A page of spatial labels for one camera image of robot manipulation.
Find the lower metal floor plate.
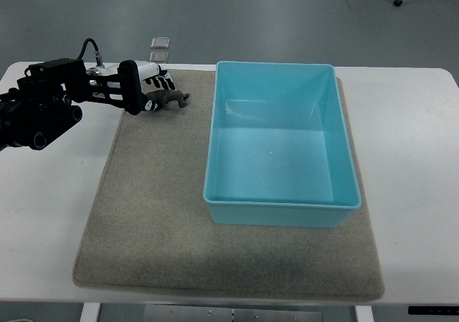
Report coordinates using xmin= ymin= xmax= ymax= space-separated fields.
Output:
xmin=149 ymin=51 xmax=169 ymax=63

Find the white right table leg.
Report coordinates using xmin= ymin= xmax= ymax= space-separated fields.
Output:
xmin=354 ymin=306 xmax=374 ymax=322

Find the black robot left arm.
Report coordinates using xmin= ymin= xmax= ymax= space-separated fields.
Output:
xmin=1 ymin=38 xmax=159 ymax=150

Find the upper metal floor plate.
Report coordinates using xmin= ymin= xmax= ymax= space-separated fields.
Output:
xmin=151 ymin=37 xmax=170 ymax=49

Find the white table leg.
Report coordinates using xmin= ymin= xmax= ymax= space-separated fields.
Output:
xmin=354 ymin=306 xmax=374 ymax=322
xmin=79 ymin=303 xmax=102 ymax=322

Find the black table control panel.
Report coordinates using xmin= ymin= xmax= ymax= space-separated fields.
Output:
xmin=408 ymin=306 xmax=459 ymax=316

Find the white left table leg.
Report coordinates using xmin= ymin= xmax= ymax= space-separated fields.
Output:
xmin=79 ymin=303 xmax=102 ymax=322

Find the beige felt mat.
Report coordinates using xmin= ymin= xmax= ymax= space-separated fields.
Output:
xmin=72 ymin=70 xmax=384 ymax=301

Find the brown toy hippo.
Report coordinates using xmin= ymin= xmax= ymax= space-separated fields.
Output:
xmin=146 ymin=90 xmax=190 ymax=110

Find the grey metal table crossbar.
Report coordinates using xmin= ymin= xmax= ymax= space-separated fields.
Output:
xmin=143 ymin=305 xmax=323 ymax=322

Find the black white robot left hand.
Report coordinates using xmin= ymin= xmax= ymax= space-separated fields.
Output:
xmin=86 ymin=60 xmax=175 ymax=115

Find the light blue plastic box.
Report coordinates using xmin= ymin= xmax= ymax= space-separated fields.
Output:
xmin=203 ymin=61 xmax=362 ymax=228

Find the metal floor plate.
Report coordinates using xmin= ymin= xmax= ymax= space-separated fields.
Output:
xmin=151 ymin=37 xmax=170 ymax=49
xmin=149 ymin=51 xmax=169 ymax=63

